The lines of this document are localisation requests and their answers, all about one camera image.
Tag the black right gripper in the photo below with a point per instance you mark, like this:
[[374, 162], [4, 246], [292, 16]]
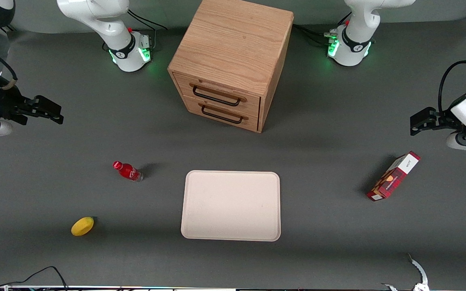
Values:
[[2, 101]]

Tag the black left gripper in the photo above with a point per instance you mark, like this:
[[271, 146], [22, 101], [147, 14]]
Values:
[[440, 119]]

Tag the red coke bottle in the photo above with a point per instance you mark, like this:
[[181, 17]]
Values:
[[128, 171]]

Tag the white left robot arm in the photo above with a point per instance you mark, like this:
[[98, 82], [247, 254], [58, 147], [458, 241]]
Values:
[[354, 50]]

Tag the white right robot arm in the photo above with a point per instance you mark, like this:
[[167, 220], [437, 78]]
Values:
[[123, 52]]

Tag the beige rectangular tray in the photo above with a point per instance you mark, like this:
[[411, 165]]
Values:
[[231, 206]]

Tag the red white snack box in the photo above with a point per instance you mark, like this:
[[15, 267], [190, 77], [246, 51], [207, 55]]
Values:
[[392, 178]]

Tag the yellow lemon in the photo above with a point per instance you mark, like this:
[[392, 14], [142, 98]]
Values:
[[82, 226]]

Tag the white curved plastic strip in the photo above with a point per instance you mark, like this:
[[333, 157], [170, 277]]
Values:
[[419, 270]]

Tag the wooden drawer front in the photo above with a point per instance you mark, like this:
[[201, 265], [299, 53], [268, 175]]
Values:
[[217, 91], [227, 118]]

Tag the wooden drawer cabinet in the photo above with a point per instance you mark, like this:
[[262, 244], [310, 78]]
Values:
[[233, 40]]

